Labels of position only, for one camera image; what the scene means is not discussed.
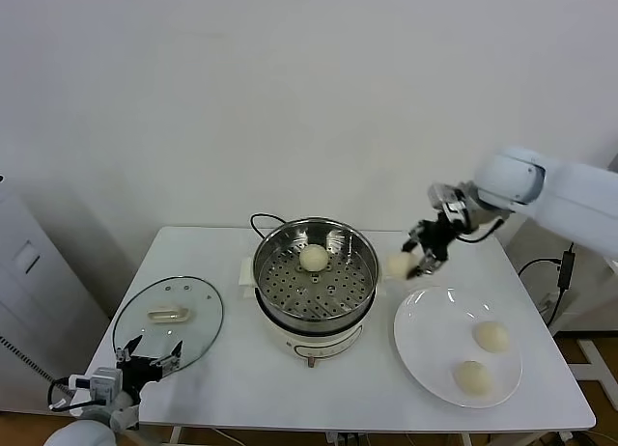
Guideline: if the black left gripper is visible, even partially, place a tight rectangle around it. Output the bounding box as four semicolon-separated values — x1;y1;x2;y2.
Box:
115;334;183;402

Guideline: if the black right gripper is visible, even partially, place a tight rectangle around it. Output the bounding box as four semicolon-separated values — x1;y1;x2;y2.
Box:
400;213;458;279

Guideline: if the white steamed baozi bun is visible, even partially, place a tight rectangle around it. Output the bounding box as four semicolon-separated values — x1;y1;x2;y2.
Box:
298;243;329;273
387;252;420;281
453;360;494;398
472;320;511;354

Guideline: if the round glass pot lid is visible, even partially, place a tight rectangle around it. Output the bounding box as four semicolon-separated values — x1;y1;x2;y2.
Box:
112;274;225;374

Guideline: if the steel perforated steamer basket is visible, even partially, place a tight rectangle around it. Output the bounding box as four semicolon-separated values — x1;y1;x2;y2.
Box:
253;217;380;324

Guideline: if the white round plate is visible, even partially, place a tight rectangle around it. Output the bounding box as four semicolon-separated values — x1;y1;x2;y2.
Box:
393;285;524;409

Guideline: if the white electric cooker pot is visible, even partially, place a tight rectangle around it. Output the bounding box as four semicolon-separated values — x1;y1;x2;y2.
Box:
239;252;395;370

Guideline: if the white floor cabinet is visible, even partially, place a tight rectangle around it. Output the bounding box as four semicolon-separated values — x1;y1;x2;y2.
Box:
0;173;113;413

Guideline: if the white side desk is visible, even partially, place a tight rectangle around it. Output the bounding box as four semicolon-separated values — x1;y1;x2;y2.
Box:
505;213;618;340

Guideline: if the white floor stand base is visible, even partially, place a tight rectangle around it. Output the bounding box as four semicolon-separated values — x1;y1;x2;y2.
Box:
576;338;618;384

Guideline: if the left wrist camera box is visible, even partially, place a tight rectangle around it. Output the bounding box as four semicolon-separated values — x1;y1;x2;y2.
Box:
67;367;122;399

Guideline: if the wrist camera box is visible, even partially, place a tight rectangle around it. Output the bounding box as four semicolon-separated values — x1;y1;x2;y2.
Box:
67;367;122;399
428;182;472;223

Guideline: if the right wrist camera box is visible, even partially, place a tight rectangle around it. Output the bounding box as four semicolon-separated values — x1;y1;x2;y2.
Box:
428;182;472;223

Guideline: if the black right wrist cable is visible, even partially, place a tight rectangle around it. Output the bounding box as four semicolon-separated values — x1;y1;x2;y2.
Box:
461;216;504;243

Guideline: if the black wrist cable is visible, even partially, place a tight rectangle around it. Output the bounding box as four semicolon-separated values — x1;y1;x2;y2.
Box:
46;374;98;412
461;216;504;243

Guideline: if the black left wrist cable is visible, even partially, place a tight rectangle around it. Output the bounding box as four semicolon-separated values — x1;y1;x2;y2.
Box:
46;374;98;412

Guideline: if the black power adapter cable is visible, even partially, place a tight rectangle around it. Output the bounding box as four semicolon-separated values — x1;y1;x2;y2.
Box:
519;242;576;326

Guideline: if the black cooker power cable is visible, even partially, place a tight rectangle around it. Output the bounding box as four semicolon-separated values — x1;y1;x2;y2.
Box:
249;212;291;239

